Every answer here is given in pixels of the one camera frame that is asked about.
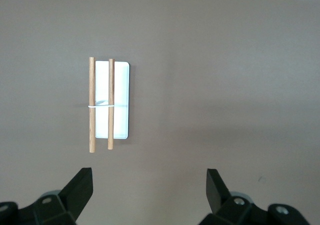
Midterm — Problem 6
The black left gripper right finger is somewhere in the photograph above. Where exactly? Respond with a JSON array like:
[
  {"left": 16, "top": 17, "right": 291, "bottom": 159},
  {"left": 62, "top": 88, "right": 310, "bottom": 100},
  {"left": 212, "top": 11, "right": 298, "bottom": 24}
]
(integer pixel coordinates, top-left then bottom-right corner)
[{"left": 199, "top": 168, "right": 311, "bottom": 225}]

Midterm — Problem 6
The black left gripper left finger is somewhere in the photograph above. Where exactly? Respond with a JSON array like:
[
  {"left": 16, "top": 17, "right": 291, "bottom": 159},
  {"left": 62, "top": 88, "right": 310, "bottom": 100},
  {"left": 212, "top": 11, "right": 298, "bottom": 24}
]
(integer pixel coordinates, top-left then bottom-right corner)
[{"left": 0, "top": 167, "right": 94, "bottom": 225}]

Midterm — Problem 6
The white towel rack base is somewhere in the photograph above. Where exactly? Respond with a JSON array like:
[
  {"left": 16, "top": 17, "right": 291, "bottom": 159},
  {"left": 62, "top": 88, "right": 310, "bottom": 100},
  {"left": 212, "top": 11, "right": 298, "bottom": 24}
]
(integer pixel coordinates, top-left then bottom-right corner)
[{"left": 94, "top": 60, "right": 131, "bottom": 140}]

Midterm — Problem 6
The wooden rack rod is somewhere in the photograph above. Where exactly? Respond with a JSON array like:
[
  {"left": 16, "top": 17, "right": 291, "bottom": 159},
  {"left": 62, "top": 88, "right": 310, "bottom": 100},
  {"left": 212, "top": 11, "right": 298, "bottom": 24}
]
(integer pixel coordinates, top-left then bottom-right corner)
[
  {"left": 107, "top": 58, "right": 116, "bottom": 151},
  {"left": 88, "top": 56, "right": 97, "bottom": 154}
]

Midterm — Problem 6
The white rubber band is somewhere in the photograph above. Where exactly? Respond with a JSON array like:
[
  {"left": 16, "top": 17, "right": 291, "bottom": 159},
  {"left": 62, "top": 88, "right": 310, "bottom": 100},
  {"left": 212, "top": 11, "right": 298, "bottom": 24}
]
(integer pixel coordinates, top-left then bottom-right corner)
[{"left": 87, "top": 104, "right": 130, "bottom": 109}]

